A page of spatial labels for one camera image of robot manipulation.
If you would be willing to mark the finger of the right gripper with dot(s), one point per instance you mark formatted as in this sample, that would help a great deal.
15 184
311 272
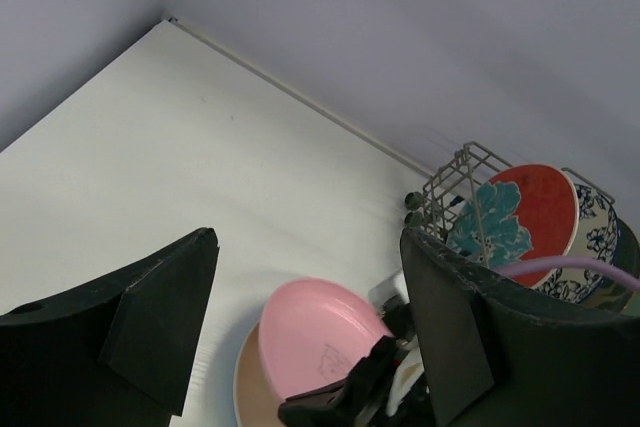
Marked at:
342 402

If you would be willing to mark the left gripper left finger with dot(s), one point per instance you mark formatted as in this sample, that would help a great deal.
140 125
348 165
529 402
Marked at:
115 351

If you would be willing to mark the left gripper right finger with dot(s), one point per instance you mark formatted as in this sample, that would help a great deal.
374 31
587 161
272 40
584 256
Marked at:
496 353

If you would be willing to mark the pink plate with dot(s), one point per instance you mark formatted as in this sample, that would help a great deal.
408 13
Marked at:
312 332

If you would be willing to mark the cream white plate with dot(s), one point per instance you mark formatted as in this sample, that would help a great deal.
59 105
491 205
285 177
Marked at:
255 405

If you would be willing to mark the white plate red teal pattern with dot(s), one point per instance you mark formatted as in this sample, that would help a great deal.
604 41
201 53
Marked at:
522 213

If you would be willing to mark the dark olive plate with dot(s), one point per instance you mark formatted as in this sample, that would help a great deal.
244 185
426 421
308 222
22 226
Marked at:
610 295

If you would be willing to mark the teal patterned plate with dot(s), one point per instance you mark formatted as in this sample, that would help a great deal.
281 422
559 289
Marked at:
596 238

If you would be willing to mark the grey wire dish rack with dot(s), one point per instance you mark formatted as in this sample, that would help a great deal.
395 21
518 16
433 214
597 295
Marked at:
435 206

